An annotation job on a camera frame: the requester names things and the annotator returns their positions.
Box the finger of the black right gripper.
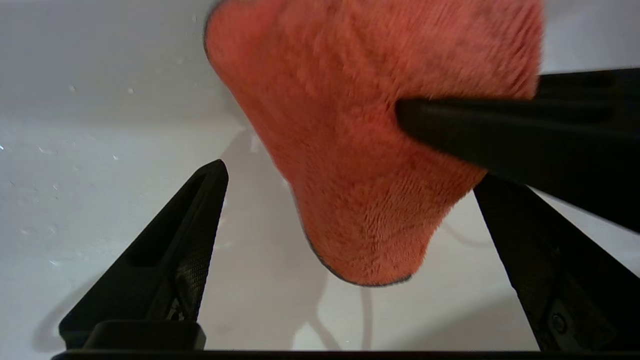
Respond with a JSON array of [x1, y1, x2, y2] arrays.
[[535, 67, 640, 108], [395, 97, 640, 234]]

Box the orange microfibre cloth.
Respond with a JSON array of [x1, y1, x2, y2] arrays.
[[204, 0, 546, 288]]

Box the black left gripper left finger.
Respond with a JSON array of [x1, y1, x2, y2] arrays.
[[59, 159, 230, 351]]

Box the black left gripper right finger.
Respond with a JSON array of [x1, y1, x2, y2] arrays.
[[472, 172, 640, 352]]

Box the white ceramic sink basin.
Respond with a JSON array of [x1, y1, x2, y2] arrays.
[[0, 0, 640, 352]]

